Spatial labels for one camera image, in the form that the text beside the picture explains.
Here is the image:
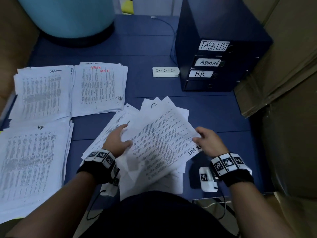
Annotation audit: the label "person's left hand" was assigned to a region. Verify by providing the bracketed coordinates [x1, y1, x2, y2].
[102, 124, 133, 158]

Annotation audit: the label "person's right hand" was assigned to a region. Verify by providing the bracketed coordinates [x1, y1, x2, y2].
[193, 127, 230, 158]

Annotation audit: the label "pile of printed papers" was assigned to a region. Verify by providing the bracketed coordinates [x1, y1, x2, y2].
[81, 97, 201, 200]

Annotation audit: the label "printed paper sheet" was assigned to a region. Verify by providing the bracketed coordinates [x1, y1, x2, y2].
[120, 107, 203, 182]

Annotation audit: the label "neat stack of printed papers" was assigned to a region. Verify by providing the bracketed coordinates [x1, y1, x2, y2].
[7, 65, 75, 123]
[71, 62, 128, 118]
[0, 120, 74, 224]

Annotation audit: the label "person's left forearm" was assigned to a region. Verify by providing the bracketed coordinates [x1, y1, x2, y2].
[7, 171, 97, 238]

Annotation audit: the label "person's right forearm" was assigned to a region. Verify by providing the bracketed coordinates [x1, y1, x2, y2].
[229, 182, 298, 238]

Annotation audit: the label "person's dark trousers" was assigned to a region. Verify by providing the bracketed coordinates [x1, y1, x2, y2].
[82, 191, 238, 238]

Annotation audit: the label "black marker wristband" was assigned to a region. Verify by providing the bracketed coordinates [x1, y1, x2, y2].
[77, 149, 121, 185]
[209, 152, 254, 187]

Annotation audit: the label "white power strip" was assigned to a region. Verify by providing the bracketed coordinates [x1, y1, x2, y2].
[153, 67, 180, 78]

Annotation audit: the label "brown cardboard box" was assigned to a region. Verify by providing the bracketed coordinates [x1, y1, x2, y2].
[234, 0, 317, 118]

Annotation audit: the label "yellow plastic item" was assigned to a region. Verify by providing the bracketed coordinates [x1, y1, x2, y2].
[121, 0, 134, 15]

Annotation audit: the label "teal cylindrical barrel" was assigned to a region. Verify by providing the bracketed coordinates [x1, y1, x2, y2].
[16, 0, 116, 48]

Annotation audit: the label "white partition panel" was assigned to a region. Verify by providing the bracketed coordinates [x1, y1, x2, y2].
[119, 0, 184, 16]

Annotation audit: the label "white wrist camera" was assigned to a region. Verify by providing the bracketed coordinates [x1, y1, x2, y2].
[100, 177, 121, 197]
[198, 166, 219, 192]

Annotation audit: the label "thin power cable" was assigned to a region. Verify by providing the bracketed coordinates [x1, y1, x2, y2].
[150, 16, 178, 65]

